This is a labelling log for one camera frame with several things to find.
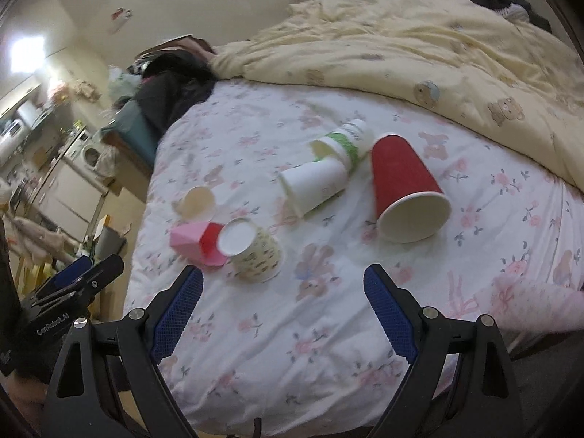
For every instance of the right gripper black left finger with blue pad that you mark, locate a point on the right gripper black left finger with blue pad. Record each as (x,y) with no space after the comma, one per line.
(106,381)

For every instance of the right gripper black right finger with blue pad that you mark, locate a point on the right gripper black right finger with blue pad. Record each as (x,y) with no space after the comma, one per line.
(460,380)

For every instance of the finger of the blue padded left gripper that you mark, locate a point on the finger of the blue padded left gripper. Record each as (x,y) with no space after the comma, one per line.
(75,287)

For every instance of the yellow cartoon paper cup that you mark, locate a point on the yellow cartoon paper cup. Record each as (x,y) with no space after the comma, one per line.
(254,253)

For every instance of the pink red faceted cup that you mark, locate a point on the pink red faceted cup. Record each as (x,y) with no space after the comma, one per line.
(197,242)

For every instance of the small pink patterned cup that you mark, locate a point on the small pink patterned cup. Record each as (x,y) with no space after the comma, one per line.
(197,205)

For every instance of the red ripple paper cup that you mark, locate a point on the red ripple paper cup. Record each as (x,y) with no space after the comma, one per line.
(409,204)

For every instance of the plain white paper cup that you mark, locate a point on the plain white paper cup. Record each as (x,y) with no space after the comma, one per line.
(309,185)

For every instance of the green white paper cup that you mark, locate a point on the green white paper cup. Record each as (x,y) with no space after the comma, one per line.
(349,143)

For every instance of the grey waste bin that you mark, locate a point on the grey waste bin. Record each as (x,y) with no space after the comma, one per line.
(109,242)

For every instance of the pink bow pillow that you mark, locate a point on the pink bow pillow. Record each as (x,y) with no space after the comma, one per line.
(521,304)

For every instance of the white washing machine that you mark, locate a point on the white washing machine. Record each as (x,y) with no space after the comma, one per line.
(83,156)

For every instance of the white floral bed sheet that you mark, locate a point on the white floral bed sheet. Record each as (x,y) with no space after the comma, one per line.
(304,352)

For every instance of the black clothes pile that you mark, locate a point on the black clothes pile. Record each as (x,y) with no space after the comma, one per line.
(176,75)

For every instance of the cream bear print duvet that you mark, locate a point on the cream bear print duvet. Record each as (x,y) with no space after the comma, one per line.
(510,82)

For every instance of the teal bed frame corner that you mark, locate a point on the teal bed frame corner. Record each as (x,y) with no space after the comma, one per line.
(131,134)

